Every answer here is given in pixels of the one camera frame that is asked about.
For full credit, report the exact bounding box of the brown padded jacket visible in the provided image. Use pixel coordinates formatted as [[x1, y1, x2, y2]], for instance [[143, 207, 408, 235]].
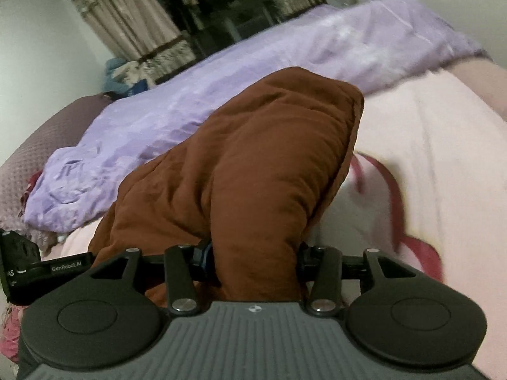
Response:
[[89, 68, 364, 302]]

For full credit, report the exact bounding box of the purple duvet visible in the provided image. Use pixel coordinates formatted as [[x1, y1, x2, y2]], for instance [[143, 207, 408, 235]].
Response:
[[22, 0, 485, 233]]

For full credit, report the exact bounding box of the pink princess blanket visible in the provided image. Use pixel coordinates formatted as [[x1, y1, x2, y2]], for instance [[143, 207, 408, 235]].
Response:
[[51, 67, 507, 369]]

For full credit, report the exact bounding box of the left beige curtain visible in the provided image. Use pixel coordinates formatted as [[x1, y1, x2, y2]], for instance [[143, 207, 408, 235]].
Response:
[[72, 0, 198, 81]]

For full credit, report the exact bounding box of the dark red garment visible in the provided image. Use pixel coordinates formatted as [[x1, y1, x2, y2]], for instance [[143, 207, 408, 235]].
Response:
[[18, 170, 43, 217]]

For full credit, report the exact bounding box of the clothes pile by curtain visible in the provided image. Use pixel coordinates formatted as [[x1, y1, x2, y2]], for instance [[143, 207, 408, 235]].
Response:
[[102, 58, 156, 97]]

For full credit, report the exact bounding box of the quilted mauve headboard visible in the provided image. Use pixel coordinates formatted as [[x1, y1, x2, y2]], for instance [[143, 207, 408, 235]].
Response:
[[1, 93, 112, 250]]

